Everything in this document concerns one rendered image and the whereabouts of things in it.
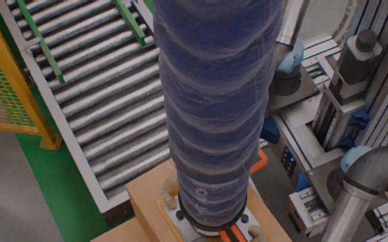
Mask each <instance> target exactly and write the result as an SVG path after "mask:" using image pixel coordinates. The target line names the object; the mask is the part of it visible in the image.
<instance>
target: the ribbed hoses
mask: <svg viewBox="0 0 388 242"><path fill-rule="evenodd" d="M177 185H179V182H178V179H177V176H176V175H175V176H173V177H171V178H168V180H166V181H165V182H164V184H163V185H162V186H161V187H160V188H159V189H160V192H159V193H160V194H161V195H160V197H161V198H162V199H163V201H164V202H165V205H166V206H167V207H168V209H173V208H174V207H175V206H176V205H177V203H178V202H177V200H176V199H175V198H174V197H173V196H172V193H171V190H173V188H175V186H177ZM248 233H249V235H251V236H253V237H254V238H255V239H254V240H252V241H251V242H267V239H266V237H267V236H266V235H265V232H264V231H263V230H262V228H261V227H259V226H258V225H256V224H251V225H250V226H249V227H248Z"/></svg>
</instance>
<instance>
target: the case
mask: <svg viewBox="0 0 388 242"><path fill-rule="evenodd" d="M176 174H177V171H176V166H175V163H174V162H173V159H172V158H171V159H167V160H166V161H165V162H163V163H162V164H160V165H158V166H156V167H155V168H153V169H152V170H150V171H148V172H146V173H144V174H143V175H141V176H140V177H139V178H135V179H134V180H132V181H131V182H129V183H128V184H126V188H127V194H128V195H129V198H130V201H131V204H132V206H133V211H134V213H135V215H136V218H137V220H138V221H139V222H140V225H141V227H142V228H143V229H144V230H145V232H146V235H147V236H148V238H149V239H150V241H151V242H179V240H178V239H177V237H176V236H175V234H174V233H173V231H172V229H171V228H170V226H169V225H168V224H167V223H166V219H165V218H164V217H163V216H162V215H161V213H160V211H159V209H158V207H157V206H156V205H155V201H157V200H158V199H160V198H161V197H160V195H161V194H160V193H159V192H160V189H159V188H160V187H161V186H162V185H163V184H164V182H165V181H166V180H168V178H171V177H173V176H175V175H176ZM247 196H248V197H247V202H248V203H249V204H250V205H251V208H252V210H253V211H254V212H255V213H256V214H257V216H258V217H259V219H260V220H261V222H262V223H263V224H264V226H265V227H266V228H267V230H268V231H269V232H270V235H271V236H270V237H269V238H268V239H267V242H292V241H291V239H290V238H289V236H288V235H287V234H286V233H285V231H283V228H282V227H281V225H280V224H279V223H278V222H277V220H276V218H275V217H274V216H273V215H272V214H271V212H270V211H269V210H268V208H267V207H266V206H265V204H264V202H263V201H262V200H261V199H260V198H259V197H258V195H257V193H256V191H254V189H253V188H252V187H251V186H250V184H249V183H248V188H247ZM211 239H212V242H224V240H223V239H222V238H221V237H216V238H211Z"/></svg>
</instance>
